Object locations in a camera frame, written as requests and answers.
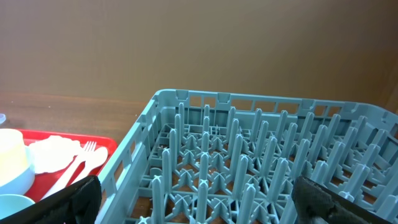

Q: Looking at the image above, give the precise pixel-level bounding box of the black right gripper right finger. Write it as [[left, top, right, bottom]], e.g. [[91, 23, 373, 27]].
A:
[[292, 176, 388, 224]]

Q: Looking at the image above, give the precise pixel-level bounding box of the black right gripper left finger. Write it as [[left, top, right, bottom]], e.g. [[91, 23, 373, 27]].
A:
[[1, 175, 102, 224]]

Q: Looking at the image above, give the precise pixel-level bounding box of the green bowl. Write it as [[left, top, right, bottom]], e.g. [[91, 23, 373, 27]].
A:
[[0, 194, 35, 219]]

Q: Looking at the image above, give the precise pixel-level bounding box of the grey dishwasher rack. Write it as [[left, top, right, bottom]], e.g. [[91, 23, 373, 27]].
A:
[[96, 89, 397, 223]]

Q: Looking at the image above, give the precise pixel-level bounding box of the white plastic fork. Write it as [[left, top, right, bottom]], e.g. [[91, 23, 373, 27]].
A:
[[42, 141, 97, 200]]

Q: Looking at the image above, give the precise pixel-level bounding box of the red serving tray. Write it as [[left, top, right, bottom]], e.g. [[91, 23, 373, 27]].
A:
[[19, 129, 118, 202]]

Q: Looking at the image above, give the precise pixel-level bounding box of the white plastic spoon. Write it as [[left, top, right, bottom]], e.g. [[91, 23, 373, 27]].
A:
[[73, 147, 108, 184]]

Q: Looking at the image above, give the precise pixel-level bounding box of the crumpled white tissue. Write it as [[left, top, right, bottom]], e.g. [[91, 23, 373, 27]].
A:
[[29, 136, 83, 174]]

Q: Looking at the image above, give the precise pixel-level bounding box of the small light blue saucer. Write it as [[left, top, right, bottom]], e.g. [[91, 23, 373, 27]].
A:
[[0, 146, 36, 196]]

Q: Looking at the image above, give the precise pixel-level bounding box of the yellow plastic cup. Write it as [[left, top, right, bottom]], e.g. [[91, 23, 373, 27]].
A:
[[1, 129, 29, 186]]

